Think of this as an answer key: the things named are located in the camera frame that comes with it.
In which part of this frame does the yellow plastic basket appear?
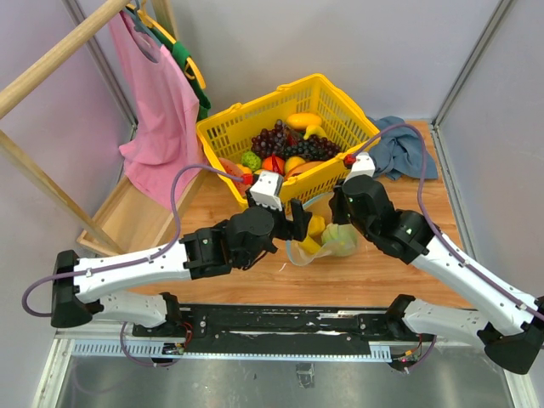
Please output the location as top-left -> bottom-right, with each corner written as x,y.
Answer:
196,73 -> 378,212

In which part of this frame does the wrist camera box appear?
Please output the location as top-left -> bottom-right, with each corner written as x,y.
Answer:
346,151 -> 376,180
249,170 -> 284,211

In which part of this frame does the papaya slice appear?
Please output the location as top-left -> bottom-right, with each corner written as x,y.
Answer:
285,161 -> 323,179

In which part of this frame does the wooden clothes rack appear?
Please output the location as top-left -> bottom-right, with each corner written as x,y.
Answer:
0,0 -> 201,256

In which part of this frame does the yellow banana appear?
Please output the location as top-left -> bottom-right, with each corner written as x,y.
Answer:
299,235 -> 321,255

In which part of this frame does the dark grape bunch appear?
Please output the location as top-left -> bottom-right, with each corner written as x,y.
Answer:
280,135 -> 341,162

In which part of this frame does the green custard apple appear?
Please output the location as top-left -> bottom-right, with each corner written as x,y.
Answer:
241,151 -> 262,172

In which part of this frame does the orange fruit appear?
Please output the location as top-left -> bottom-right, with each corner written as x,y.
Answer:
262,156 -> 285,175

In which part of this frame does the clear zip top bag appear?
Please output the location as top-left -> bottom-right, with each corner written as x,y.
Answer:
286,192 -> 359,266

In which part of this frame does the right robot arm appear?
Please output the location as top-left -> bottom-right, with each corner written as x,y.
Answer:
329,175 -> 543,375

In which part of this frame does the green clothes hanger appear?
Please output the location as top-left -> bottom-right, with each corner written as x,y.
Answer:
126,1 -> 211,121

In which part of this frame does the yellow clothes hanger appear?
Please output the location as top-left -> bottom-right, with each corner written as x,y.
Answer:
138,1 -> 207,90

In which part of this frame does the yellow bell pepper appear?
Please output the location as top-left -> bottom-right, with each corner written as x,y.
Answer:
307,214 -> 326,237

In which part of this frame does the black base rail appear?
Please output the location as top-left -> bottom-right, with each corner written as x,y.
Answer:
132,303 -> 419,358

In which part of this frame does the pink hanging shirt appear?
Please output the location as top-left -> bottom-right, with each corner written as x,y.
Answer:
109,11 -> 206,209

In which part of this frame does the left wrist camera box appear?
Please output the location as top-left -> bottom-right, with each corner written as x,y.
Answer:
249,170 -> 284,211

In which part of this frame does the yellow lemon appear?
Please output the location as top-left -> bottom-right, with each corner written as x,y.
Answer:
284,156 -> 306,174

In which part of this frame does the yellow mango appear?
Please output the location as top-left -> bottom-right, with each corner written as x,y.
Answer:
285,112 -> 322,131

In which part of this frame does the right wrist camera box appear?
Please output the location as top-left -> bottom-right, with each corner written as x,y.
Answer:
346,151 -> 376,180

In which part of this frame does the blue crumpled cloth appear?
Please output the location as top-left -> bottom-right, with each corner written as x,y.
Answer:
369,127 -> 439,181

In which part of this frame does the purple grape bunch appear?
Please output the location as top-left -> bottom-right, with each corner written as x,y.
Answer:
251,120 -> 287,159

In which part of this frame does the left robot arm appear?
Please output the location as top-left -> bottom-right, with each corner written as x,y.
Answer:
51,199 -> 312,337

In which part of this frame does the red chili pepper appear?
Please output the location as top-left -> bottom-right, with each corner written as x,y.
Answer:
283,127 -> 303,149

